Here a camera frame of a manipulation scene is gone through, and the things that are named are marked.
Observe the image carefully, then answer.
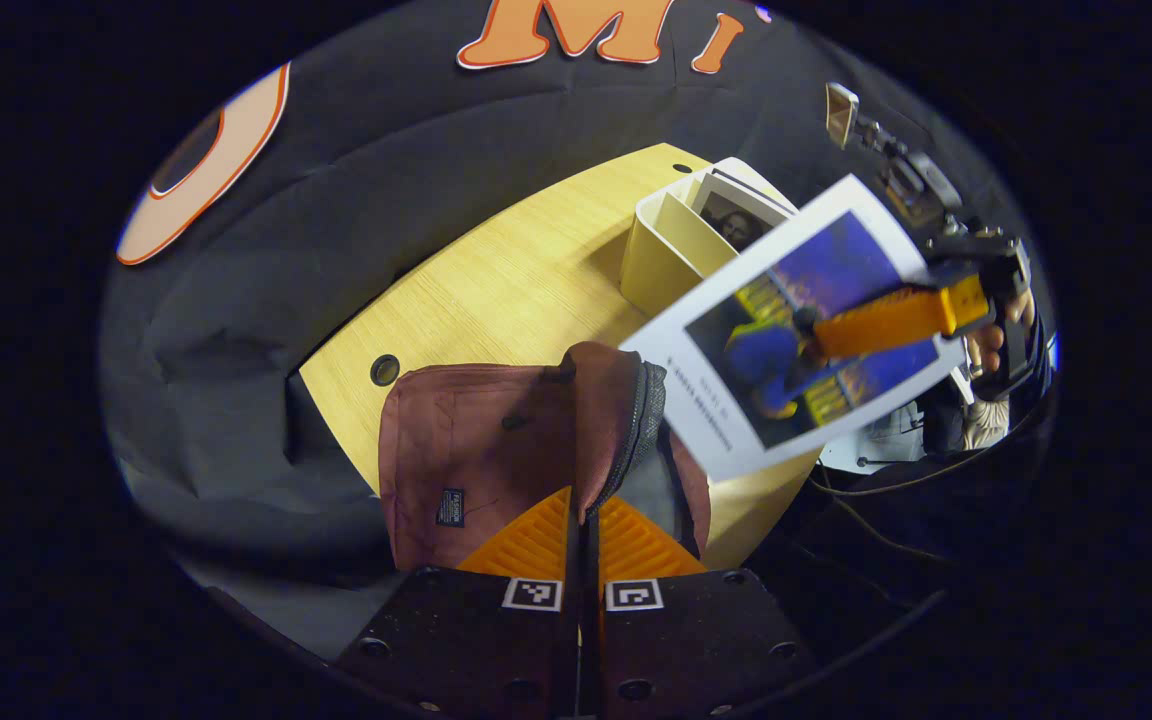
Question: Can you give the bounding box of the blue picture cover book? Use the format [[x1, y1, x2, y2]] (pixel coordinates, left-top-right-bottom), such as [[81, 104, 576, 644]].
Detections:
[[619, 175, 969, 484]]

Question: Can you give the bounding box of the white bookshelf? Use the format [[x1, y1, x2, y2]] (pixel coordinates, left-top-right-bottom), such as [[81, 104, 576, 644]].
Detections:
[[619, 157, 797, 319]]

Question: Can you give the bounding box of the portrait cover book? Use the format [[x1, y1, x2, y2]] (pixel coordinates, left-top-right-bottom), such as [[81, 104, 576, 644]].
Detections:
[[688, 170, 795, 253]]

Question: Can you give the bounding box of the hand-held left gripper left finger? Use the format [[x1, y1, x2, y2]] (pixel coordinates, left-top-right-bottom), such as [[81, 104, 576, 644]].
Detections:
[[334, 486, 579, 720]]

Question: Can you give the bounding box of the maroon schoolbag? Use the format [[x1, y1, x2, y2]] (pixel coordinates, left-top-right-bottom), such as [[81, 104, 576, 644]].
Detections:
[[378, 342, 712, 573]]

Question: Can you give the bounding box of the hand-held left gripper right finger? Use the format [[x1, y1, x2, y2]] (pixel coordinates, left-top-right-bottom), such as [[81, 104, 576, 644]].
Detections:
[[584, 494, 819, 720]]

